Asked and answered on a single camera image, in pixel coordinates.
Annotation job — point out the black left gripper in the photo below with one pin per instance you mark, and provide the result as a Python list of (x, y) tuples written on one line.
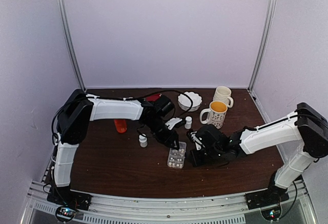
[(169, 140)]

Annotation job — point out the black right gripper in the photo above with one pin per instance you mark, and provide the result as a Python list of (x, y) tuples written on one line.
[(196, 161)]

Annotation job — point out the clear plastic pill organizer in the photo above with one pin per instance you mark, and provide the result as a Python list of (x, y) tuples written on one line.
[(176, 156)]

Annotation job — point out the small white pill bottle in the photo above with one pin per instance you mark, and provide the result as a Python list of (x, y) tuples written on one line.
[(143, 140)]

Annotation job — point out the orange pill bottle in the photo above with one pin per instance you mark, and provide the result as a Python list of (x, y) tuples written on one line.
[(120, 125)]

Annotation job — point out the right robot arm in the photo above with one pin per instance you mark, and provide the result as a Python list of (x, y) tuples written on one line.
[(304, 125)]

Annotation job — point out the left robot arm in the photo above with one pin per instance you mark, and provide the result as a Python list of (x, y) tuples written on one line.
[(71, 123)]

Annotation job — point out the white pills in organizer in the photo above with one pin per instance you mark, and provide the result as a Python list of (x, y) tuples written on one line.
[(176, 157)]

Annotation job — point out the white scalloped bowl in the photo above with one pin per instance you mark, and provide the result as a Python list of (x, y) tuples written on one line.
[(189, 101)]

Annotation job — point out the red floral plate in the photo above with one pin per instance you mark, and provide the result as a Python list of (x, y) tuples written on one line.
[(152, 98)]

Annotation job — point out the floral mug yellow inside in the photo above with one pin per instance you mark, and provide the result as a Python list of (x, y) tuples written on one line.
[(214, 115)]

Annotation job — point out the cream textured mug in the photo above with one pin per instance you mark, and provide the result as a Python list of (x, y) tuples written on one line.
[(223, 94)]

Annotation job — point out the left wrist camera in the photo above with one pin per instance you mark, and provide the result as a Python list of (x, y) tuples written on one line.
[(175, 122)]

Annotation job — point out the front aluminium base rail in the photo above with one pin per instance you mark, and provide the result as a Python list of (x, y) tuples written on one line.
[(232, 208)]

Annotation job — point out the right aluminium frame post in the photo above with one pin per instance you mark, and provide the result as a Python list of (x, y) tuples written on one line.
[(270, 12)]

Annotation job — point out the aluminium frame post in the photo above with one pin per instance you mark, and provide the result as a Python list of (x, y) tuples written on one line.
[(69, 43), (270, 12)]

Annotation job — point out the left aluminium frame post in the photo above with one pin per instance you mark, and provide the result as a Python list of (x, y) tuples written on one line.
[(69, 43)]

